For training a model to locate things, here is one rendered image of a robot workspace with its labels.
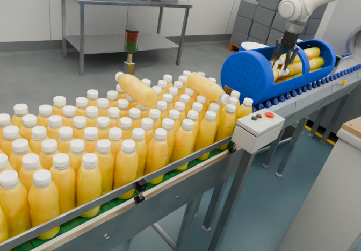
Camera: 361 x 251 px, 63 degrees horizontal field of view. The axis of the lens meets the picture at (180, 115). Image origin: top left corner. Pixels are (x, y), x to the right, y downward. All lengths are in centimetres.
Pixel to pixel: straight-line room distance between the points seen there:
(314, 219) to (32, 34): 389
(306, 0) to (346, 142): 70
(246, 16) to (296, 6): 426
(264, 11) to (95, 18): 273
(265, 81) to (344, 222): 84
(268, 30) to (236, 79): 383
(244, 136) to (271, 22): 427
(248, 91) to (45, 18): 341
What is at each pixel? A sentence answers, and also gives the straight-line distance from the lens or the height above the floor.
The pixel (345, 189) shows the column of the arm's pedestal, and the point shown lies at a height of 73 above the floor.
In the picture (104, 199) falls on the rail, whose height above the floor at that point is 97.
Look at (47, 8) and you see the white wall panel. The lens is 444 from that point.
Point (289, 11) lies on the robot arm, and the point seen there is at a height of 146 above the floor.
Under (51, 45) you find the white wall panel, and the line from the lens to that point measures 457.
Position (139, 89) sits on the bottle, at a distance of 106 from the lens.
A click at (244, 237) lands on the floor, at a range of 222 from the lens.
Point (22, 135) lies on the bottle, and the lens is 101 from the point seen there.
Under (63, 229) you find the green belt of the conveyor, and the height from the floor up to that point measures 90.
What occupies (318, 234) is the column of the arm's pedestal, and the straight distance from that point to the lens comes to 192.
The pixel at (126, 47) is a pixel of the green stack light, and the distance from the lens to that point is 140.
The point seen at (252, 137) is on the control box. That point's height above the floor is 107.
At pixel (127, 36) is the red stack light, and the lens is 138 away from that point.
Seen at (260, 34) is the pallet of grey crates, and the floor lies 50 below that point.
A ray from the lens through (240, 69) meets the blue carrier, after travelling 153.
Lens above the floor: 164
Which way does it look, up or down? 30 degrees down
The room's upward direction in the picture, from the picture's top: 12 degrees clockwise
